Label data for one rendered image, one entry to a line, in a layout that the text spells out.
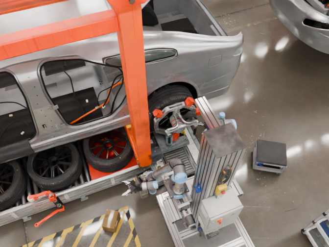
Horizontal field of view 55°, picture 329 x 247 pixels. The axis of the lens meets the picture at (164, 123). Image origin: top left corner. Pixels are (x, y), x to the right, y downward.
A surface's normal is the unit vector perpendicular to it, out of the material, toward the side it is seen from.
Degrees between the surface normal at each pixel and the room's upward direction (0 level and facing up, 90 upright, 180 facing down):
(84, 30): 90
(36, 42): 90
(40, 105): 86
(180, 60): 80
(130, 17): 90
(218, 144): 0
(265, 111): 0
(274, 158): 0
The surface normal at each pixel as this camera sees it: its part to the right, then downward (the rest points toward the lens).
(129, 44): 0.36, 0.77
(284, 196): 0.00, -0.56
